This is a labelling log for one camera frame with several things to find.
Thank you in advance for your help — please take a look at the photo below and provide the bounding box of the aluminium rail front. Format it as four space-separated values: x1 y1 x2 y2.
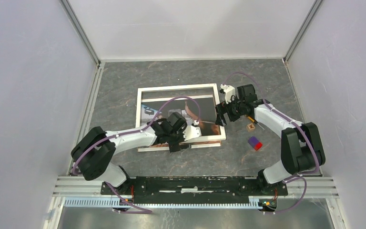
53 177 339 199

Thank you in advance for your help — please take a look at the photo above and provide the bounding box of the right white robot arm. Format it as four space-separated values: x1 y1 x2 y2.
215 84 325 195

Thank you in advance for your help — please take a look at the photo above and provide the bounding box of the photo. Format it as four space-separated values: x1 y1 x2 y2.
135 94 226 148

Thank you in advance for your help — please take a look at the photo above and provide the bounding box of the slotted cable duct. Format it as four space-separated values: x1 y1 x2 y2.
63 197 262 210

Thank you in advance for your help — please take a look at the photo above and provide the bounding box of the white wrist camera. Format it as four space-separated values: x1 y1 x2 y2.
183 120 202 141
219 84 236 104

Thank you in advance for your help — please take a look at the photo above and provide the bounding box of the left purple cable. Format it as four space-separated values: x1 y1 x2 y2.
71 95 201 215

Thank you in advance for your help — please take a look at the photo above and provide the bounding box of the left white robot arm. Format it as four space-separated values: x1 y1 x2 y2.
71 112 197 194

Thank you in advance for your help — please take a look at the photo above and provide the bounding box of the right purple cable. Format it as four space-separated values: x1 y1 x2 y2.
223 72 321 215

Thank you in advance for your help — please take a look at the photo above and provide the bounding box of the purple and red block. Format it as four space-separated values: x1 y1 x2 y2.
247 136 263 151

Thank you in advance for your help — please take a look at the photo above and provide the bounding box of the right aluminium corner post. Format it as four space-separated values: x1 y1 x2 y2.
283 0 324 64

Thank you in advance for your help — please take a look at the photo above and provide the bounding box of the orange handled screwdriver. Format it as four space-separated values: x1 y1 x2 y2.
247 116 265 130

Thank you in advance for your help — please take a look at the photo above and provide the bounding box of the aluminium corner post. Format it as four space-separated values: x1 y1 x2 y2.
59 0 101 65
283 0 324 64

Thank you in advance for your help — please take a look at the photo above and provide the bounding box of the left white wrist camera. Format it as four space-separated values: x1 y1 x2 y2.
183 120 202 141

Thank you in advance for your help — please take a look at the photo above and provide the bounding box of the wooden letter cube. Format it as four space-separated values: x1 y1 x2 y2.
246 123 256 133

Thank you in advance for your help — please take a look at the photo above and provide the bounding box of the white photo frame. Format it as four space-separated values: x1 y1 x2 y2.
135 83 227 143

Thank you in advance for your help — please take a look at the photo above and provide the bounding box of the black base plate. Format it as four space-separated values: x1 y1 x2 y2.
115 176 288 204

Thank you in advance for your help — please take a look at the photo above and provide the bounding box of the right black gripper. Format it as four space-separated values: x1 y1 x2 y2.
215 94 245 126

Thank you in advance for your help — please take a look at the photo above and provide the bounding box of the purple cable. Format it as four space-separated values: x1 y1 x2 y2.
223 72 321 215
71 95 201 215

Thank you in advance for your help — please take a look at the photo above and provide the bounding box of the left aluminium corner post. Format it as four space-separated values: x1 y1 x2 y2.
59 0 101 65

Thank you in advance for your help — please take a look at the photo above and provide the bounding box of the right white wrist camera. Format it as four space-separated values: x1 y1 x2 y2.
219 84 236 104

